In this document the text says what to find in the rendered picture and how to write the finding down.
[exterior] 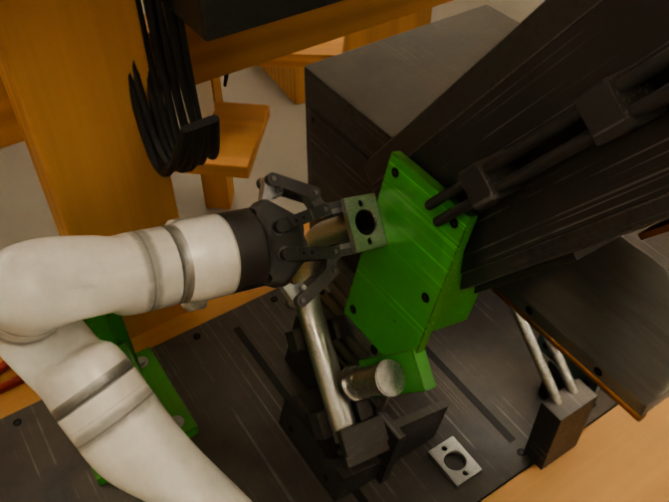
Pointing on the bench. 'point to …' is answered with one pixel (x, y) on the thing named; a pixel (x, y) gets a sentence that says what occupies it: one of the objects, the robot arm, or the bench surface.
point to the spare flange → (451, 469)
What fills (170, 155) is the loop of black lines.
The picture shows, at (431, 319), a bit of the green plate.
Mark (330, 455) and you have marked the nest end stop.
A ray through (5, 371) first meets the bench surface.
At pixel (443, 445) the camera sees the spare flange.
